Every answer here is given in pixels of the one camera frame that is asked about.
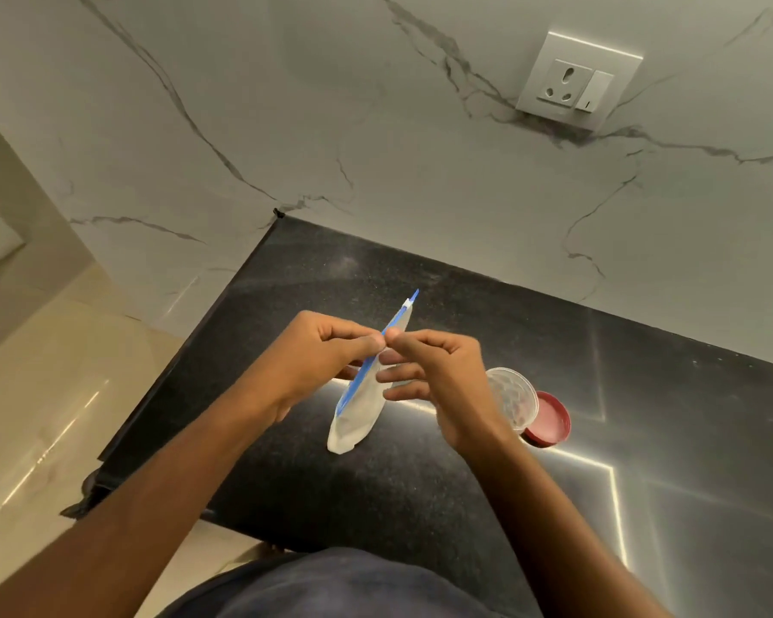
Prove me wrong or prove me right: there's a person's left hand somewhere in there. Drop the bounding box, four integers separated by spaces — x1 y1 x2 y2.
243 310 387 427

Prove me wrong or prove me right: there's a person's right hand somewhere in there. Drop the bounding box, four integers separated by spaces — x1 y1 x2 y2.
375 328 517 455

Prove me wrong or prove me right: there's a clear zip bag blue seal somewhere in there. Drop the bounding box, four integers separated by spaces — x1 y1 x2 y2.
326 288 421 455

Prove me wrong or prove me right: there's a person's right forearm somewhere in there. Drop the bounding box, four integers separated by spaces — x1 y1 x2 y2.
463 430 674 618

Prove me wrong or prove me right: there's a person's left forearm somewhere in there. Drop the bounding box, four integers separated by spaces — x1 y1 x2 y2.
0 385 279 618

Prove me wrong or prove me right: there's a clear round plastic container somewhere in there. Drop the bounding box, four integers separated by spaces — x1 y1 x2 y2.
485 367 540 436

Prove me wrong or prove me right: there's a red round lid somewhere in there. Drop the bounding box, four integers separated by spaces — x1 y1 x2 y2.
520 390 572 449

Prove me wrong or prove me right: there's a person's dark shirt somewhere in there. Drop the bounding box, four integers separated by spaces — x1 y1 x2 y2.
158 547 543 618

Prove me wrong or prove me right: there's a white wall socket switch plate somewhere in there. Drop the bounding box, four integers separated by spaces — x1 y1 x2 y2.
515 30 644 133

